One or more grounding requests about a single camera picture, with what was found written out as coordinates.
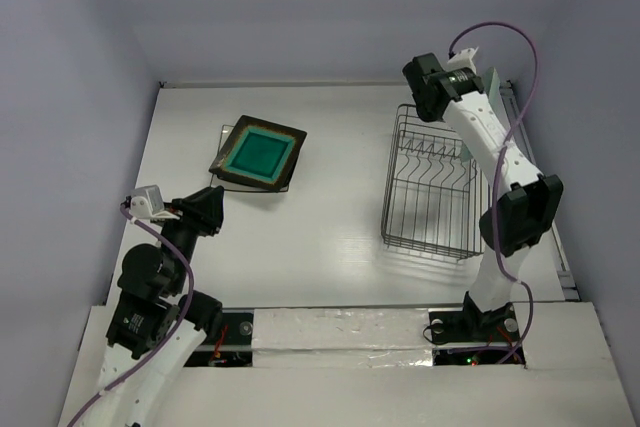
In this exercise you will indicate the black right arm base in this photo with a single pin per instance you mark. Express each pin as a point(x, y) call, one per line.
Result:
point(468, 324)

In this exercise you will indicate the pale green glass plate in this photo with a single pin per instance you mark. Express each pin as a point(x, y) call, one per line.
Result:
point(491, 83)

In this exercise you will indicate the white square plate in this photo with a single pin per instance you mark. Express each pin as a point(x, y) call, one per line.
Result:
point(232, 186)

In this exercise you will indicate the metal wire dish rack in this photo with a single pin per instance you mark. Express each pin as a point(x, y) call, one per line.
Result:
point(434, 193)

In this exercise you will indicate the black square plate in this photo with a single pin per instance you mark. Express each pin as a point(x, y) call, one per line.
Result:
point(259, 153)

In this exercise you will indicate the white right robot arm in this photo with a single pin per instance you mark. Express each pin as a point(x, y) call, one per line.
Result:
point(500, 159)

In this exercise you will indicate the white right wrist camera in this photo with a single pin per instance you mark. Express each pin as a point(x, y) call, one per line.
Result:
point(463, 59)

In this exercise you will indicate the white foam front block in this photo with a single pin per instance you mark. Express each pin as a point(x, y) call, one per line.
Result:
point(366, 338)

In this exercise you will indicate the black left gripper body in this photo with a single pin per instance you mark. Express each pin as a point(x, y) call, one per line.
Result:
point(187, 229)

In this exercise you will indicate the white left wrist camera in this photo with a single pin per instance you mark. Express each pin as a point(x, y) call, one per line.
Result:
point(146, 203)

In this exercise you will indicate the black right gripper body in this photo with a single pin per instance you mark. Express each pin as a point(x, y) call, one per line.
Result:
point(422, 85)

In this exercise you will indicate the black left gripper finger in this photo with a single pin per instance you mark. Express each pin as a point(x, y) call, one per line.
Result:
point(198, 203)
point(212, 208)

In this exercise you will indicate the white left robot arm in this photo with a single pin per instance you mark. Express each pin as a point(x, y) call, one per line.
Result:
point(159, 319)

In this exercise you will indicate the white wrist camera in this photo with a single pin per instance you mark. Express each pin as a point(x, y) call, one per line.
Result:
point(463, 59)
point(146, 203)

